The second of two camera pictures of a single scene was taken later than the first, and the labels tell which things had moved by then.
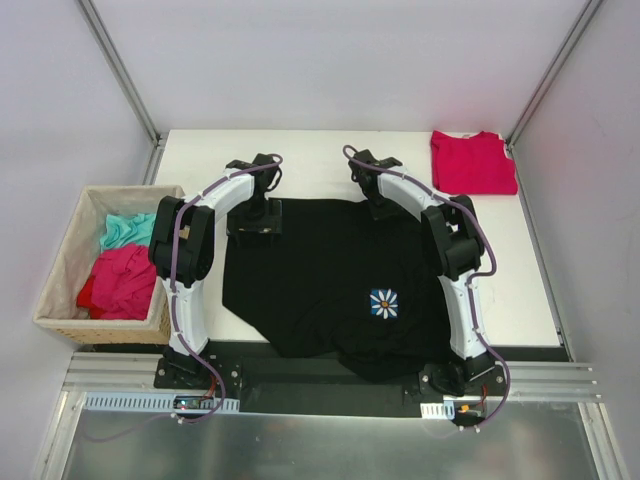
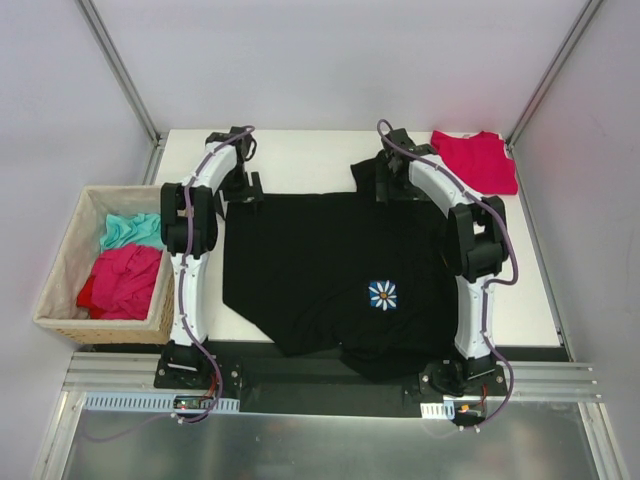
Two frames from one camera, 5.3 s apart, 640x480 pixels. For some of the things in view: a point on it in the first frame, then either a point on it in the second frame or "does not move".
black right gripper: x=382 y=209 to x=392 y=187
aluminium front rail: x=522 y=378 does not move
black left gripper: x=254 y=225 to x=245 y=190
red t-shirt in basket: x=122 y=284 does not move
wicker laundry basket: x=58 y=309 does not move
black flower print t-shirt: x=336 y=283 does not move
